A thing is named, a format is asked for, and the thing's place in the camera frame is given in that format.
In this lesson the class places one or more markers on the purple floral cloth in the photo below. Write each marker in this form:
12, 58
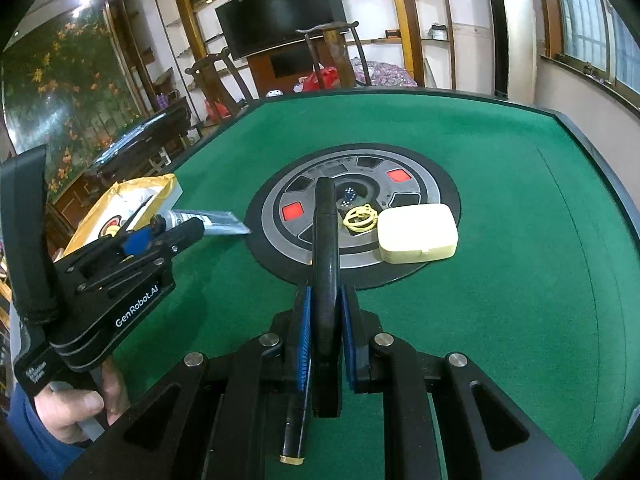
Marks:
385, 72

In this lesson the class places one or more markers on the flower wall painting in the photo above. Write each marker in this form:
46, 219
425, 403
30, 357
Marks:
65, 100

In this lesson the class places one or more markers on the person's left hand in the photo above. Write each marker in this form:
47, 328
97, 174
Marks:
70, 410

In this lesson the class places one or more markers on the dark wooden chair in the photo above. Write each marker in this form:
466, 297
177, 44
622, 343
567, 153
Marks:
220, 80
335, 50

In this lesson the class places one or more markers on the small grey box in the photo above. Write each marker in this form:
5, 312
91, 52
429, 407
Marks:
439, 31

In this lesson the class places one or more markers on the black marker with purple ends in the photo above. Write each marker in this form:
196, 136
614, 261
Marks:
325, 260

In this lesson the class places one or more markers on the black television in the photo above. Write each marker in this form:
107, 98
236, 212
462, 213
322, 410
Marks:
280, 10

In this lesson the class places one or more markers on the round table control panel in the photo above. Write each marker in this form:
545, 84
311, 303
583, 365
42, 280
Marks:
280, 240

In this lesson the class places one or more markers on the blue dice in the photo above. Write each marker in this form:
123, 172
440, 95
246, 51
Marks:
348, 196

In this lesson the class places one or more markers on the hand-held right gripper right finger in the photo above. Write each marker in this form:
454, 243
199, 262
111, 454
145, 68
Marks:
350, 345

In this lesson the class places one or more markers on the small red plastic bag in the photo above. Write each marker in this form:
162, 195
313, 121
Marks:
214, 110

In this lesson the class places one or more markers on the silver squeeze tube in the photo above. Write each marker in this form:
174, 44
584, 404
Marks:
220, 222

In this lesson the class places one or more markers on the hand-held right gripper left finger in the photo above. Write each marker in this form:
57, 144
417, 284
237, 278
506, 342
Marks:
302, 340

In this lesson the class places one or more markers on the cream plastic case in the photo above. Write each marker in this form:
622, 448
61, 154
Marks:
417, 232

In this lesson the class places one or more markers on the window with metal frame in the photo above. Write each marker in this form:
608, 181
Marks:
595, 25

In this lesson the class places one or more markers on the dark side table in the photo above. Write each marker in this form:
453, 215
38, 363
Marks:
145, 135

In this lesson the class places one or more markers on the wooden television cabinet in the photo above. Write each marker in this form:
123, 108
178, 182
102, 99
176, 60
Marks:
285, 67

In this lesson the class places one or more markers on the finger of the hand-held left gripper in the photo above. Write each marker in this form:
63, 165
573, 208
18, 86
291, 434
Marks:
185, 232
136, 242

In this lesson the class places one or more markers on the yellow rubber bands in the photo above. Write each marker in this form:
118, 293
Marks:
360, 219

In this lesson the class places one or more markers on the purple bottles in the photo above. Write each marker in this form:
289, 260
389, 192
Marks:
162, 99

